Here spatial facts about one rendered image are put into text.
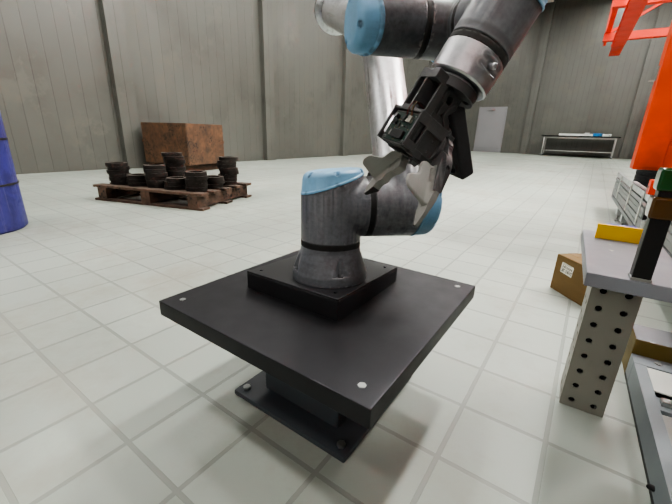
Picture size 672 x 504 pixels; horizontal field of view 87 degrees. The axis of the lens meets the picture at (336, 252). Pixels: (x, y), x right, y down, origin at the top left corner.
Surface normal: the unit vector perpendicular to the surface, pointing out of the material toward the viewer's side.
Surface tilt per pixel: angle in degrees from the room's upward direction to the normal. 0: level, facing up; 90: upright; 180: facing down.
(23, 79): 90
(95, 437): 0
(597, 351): 90
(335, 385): 0
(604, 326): 90
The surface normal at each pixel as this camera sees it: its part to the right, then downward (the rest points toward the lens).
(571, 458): 0.03, -0.95
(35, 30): 0.82, 0.21
